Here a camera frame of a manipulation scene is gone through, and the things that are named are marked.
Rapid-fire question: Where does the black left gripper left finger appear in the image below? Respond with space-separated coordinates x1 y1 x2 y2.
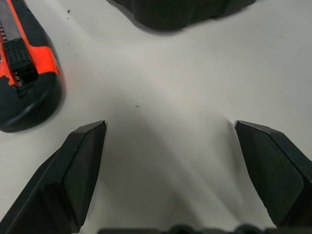
0 120 108 234

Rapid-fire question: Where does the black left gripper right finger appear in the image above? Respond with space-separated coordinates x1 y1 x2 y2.
234 119 312 227

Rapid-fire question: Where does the orange black utility knife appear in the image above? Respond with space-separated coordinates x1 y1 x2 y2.
0 0 66 134

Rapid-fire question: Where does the black plastic object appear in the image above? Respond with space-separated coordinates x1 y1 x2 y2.
106 0 256 32

